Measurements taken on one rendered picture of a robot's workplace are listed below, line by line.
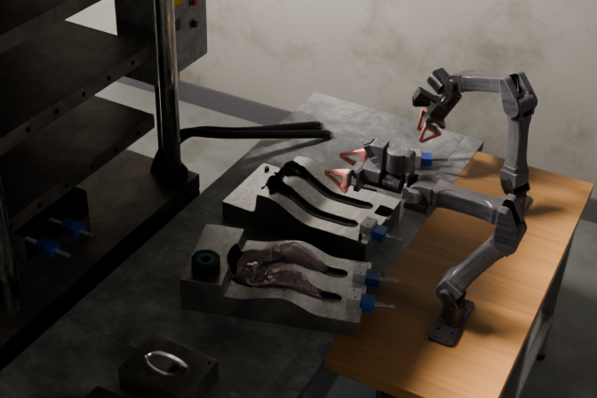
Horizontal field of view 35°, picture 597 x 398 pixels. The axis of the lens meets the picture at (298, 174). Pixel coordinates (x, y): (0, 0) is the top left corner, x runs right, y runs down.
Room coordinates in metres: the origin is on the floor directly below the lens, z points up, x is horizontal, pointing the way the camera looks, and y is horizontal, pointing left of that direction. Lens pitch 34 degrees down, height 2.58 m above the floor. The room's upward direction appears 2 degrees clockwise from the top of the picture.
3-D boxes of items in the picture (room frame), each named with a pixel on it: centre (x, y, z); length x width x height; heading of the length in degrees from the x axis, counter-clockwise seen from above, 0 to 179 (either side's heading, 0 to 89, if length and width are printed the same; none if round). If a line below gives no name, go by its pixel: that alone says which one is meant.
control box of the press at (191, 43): (2.91, 0.48, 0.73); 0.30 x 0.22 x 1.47; 153
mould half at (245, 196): (2.39, -0.04, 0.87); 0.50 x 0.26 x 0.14; 63
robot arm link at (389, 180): (2.04, -0.25, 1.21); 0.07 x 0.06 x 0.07; 64
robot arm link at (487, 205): (1.95, -0.43, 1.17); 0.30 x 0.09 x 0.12; 64
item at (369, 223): (2.22, -0.26, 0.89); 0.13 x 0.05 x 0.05; 63
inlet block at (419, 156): (2.74, -0.45, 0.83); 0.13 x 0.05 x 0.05; 91
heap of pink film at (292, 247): (2.04, 0.04, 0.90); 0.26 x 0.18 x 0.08; 80
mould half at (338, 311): (2.04, 0.05, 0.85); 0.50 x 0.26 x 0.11; 80
